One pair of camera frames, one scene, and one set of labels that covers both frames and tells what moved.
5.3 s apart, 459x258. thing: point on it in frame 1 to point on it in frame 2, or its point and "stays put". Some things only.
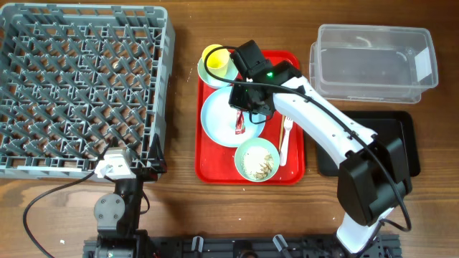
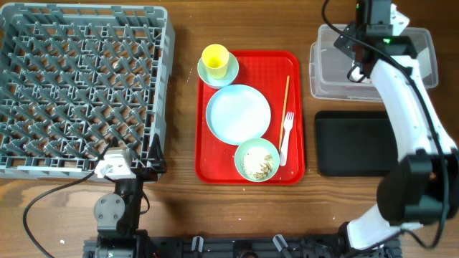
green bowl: x=257 y=160 stays put
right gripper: x=235 y=99 to x=344 y=44
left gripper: x=148 y=173 stays put
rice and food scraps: x=257 y=162 stays put
